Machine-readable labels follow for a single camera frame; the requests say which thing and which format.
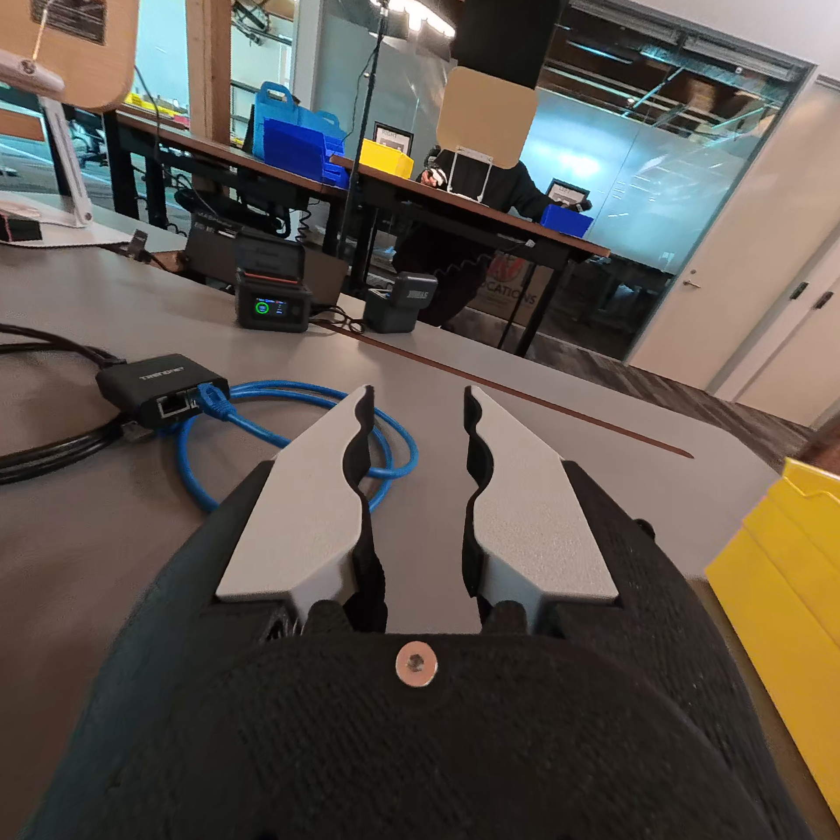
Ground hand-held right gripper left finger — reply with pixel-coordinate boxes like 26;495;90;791
214;384;388;634

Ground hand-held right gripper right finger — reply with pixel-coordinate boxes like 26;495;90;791
461;384;621;634

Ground blue ethernet cable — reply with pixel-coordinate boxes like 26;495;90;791
174;379;420;514

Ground black ethernet port adapter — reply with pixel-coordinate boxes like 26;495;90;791
95;353;232;431

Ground printed cardboard box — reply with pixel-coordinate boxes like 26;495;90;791
469;252;559;329

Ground black battery charger block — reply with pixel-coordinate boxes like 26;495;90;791
363;271;438;334

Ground large yellow storage bin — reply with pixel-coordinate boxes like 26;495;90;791
705;456;840;805

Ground dark equipment box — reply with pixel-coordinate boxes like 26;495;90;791
184;213;349;306

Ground small blue storage bin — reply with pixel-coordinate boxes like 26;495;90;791
541;205;595;238

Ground white double door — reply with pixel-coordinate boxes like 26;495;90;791
715;239;840;427

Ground wooden desk black legs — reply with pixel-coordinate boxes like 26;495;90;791
101;108;349;253
331;154;611;358

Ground small yellow storage bin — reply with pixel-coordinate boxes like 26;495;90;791
359;138;416;179

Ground blue stacked storage bins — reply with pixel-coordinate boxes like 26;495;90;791
262;120;350;190

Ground black light stand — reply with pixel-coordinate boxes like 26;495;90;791
336;0;395;260

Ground small black block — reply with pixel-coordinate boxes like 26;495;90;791
0;210;43;244

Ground white stand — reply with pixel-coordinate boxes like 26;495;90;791
0;49;94;229

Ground wooden pillar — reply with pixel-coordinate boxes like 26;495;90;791
185;0;232;145

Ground thin black adapter cable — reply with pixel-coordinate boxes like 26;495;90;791
0;323;127;368

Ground black ethernet cable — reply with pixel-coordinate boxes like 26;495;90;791
0;420;142;487

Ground black picture frame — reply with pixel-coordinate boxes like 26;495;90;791
546;178;592;211
374;121;414;158

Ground blue tote with handles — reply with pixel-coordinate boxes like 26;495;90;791
252;82;342;165

